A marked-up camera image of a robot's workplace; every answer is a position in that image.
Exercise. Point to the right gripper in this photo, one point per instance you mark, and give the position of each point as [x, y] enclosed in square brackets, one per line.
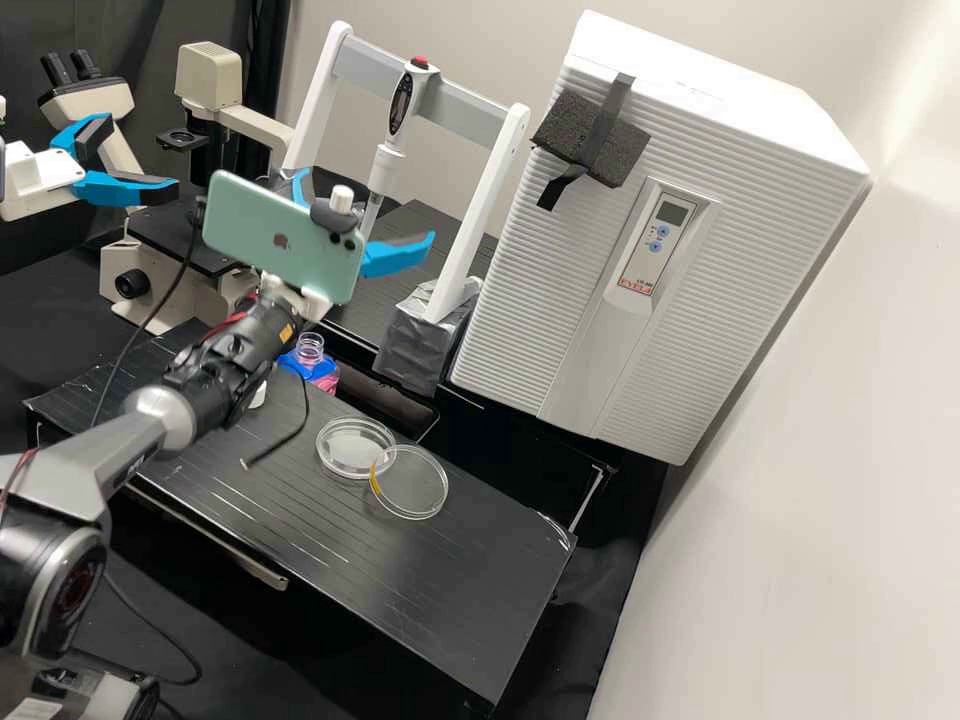
[304, 301]

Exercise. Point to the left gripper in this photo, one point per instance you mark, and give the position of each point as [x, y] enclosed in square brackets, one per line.
[34, 180]

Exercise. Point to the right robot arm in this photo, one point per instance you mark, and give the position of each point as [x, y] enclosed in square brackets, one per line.
[142, 420]

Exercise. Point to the red liquid bottle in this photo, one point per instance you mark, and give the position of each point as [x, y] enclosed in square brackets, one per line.
[319, 367]

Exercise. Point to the black platform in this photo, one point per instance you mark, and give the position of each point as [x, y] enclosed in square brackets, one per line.
[300, 495]
[420, 225]

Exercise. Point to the cream microscope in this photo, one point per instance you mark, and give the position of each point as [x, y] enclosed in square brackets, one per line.
[142, 259]

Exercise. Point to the pipette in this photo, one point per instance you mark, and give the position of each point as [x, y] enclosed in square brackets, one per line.
[401, 105]

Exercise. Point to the white pipette stand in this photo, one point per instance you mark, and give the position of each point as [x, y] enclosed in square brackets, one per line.
[480, 202]

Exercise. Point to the grey taped block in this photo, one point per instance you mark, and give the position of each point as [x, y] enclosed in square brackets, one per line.
[416, 337]

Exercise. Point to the petri dish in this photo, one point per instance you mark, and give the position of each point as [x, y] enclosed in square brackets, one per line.
[349, 446]

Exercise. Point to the incubator door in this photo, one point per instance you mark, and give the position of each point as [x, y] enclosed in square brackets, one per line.
[570, 315]

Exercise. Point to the petri dish lid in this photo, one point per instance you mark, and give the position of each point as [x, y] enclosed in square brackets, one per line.
[416, 487]

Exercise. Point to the white incubator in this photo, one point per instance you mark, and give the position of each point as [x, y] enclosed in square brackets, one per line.
[712, 82]

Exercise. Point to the right wrist camera phone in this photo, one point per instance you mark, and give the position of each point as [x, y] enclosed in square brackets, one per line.
[277, 232]

